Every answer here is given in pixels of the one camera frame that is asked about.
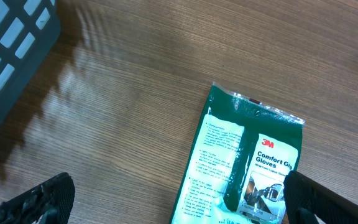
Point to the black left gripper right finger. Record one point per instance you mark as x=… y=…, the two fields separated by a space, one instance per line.
x=308 y=202

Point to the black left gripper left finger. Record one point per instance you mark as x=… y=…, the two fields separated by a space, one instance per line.
x=48 y=202

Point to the green white glove package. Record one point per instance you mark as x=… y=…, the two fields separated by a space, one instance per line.
x=242 y=151

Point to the grey plastic mesh basket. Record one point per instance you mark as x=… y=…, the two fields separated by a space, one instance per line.
x=28 y=30

